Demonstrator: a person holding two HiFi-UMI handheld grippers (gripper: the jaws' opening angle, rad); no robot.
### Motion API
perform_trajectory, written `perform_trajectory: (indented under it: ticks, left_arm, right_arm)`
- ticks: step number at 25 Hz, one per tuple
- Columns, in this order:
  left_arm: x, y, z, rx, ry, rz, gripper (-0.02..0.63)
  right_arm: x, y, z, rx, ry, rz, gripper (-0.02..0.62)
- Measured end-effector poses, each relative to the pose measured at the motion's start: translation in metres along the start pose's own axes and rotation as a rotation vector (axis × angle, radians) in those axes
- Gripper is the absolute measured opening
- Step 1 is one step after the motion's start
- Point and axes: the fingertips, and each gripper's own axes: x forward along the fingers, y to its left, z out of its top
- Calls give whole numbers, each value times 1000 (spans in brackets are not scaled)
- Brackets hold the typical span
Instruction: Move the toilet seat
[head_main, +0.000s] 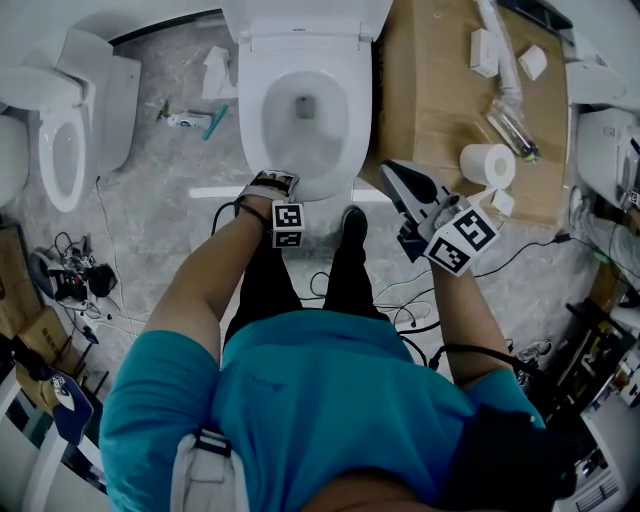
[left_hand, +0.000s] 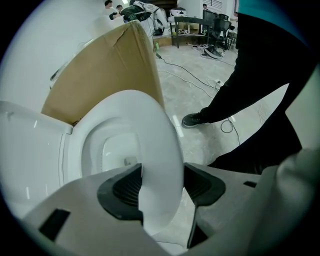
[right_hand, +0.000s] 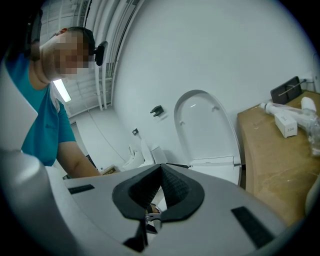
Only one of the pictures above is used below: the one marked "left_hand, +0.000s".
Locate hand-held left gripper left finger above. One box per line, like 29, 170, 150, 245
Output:
21, 163, 177, 256

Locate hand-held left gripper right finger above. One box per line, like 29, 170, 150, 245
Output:
184, 162, 263, 256

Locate white toilet seat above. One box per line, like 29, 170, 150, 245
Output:
67, 89, 185, 237

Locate white toilet bowl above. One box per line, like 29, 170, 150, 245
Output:
58, 117, 145, 187

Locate person's right black shoe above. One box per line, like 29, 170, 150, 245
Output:
181, 112, 210, 129

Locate person's black trousers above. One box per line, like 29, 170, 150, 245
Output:
199, 12, 316, 176

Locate large brown cardboard box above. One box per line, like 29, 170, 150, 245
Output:
40, 19, 166, 126

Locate black office chair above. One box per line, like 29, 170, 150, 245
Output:
211, 13, 233, 50

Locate dark wooden bench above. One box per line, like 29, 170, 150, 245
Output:
171, 15, 211, 49

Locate white floor cable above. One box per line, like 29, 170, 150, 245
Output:
158, 70, 222, 99

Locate long black floor cable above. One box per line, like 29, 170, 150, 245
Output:
155, 49, 241, 146

